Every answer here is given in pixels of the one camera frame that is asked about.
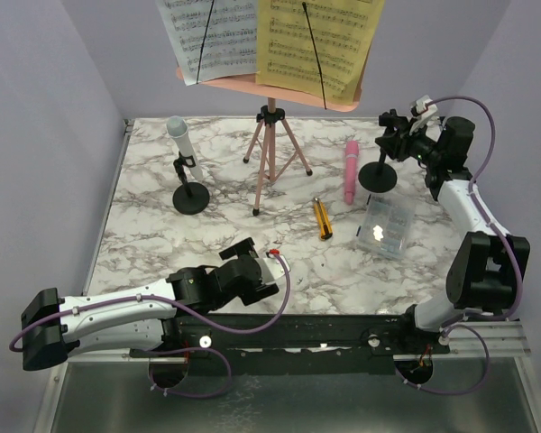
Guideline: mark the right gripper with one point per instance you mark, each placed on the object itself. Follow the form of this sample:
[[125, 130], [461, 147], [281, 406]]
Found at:
[[398, 140]]

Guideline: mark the clear plastic compartment box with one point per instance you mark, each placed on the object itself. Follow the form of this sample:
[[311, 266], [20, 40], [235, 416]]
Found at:
[[385, 229]]

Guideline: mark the black microphone stand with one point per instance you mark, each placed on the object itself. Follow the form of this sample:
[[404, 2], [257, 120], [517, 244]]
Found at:
[[191, 197], [379, 177]]

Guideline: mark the aluminium frame rail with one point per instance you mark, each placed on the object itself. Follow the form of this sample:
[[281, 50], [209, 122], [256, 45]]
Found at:
[[467, 340]]

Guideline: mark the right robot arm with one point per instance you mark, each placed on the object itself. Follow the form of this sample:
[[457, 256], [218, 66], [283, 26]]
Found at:
[[485, 280]]

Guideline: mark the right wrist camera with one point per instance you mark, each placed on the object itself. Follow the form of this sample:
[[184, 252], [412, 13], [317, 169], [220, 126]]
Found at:
[[422, 110]]

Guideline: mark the white microphone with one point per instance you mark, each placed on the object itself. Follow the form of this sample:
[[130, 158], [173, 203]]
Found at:
[[177, 129]]

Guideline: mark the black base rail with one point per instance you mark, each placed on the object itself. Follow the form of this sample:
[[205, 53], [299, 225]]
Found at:
[[170, 371]]

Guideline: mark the yellow utility knife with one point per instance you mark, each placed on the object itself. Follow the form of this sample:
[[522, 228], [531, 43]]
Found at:
[[326, 231]]

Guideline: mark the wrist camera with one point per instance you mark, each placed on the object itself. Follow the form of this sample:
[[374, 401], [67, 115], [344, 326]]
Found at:
[[274, 266], [422, 110]]

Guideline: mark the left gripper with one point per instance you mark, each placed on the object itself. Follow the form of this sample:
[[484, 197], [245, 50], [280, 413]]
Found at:
[[258, 290]]

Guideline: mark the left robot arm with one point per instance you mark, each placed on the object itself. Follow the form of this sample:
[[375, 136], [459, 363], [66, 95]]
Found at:
[[55, 328]]

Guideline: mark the pink tripod music stand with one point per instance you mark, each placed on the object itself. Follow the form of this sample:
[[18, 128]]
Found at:
[[268, 118]]

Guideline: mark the white sheet music page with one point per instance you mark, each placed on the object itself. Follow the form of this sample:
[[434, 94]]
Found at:
[[211, 39]]

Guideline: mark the yellow sheet music page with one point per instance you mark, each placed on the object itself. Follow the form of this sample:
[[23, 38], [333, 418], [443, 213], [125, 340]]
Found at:
[[315, 47]]

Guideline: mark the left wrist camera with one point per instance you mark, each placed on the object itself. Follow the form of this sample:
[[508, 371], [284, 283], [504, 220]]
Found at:
[[274, 266]]

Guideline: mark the pink microphone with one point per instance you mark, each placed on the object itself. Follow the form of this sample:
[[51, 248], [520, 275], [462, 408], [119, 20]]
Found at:
[[350, 172]]

